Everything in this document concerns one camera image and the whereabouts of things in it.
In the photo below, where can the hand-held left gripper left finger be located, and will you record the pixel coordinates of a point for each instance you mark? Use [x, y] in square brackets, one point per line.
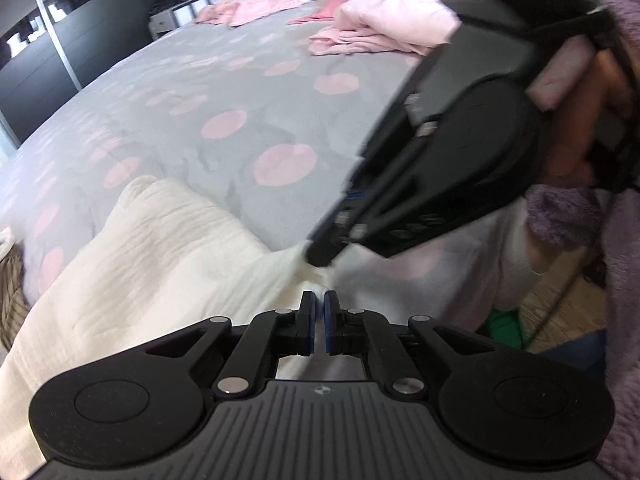
[310, 325]

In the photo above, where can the pink folded cloth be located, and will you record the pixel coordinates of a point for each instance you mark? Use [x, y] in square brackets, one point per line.
[350, 44]

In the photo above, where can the person's right hand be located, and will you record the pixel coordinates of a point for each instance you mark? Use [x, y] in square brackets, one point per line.
[570, 145]

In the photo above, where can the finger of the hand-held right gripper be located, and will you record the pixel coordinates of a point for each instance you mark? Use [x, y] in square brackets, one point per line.
[350, 230]
[395, 130]

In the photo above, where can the brown striped cloth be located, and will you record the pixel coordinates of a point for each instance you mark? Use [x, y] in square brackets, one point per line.
[11, 300]

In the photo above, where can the grey pink-dotted bed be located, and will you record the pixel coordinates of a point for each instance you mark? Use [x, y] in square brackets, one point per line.
[225, 160]

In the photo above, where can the black bag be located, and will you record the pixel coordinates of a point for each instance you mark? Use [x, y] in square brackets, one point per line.
[162, 5]

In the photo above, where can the pale folded cloth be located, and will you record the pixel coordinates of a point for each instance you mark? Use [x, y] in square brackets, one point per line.
[400, 17]

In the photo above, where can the white muslin garment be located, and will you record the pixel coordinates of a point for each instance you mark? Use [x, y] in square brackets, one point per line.
[150, 270]

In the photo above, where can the white nightstand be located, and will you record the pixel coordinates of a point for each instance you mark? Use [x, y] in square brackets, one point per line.
[172, 19]

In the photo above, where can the light pink printed pillow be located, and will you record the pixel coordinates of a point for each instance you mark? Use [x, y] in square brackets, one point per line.
[260, 2]

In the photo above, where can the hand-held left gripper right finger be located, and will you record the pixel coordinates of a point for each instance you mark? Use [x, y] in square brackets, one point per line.
[328, 325]

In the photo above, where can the black sliding wardrobe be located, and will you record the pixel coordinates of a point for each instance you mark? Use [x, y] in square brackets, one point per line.
[75, 50]

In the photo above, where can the green object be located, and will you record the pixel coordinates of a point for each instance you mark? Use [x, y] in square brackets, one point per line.
[506, 329]

